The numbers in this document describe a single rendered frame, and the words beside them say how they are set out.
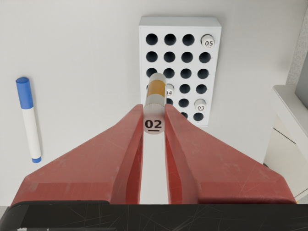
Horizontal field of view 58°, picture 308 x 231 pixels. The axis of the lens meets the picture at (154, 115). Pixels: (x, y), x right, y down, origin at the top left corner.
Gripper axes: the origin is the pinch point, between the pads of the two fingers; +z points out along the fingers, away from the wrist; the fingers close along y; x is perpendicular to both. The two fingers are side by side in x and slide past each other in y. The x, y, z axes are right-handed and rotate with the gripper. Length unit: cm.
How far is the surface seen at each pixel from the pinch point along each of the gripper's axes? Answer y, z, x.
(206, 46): -5.3, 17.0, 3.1
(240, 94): -11.3, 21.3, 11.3
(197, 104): -5.0, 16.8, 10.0
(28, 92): 16.1, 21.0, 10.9
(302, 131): -11.9, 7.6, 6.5
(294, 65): -58, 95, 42
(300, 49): -58, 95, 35
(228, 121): -10.4, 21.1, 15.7
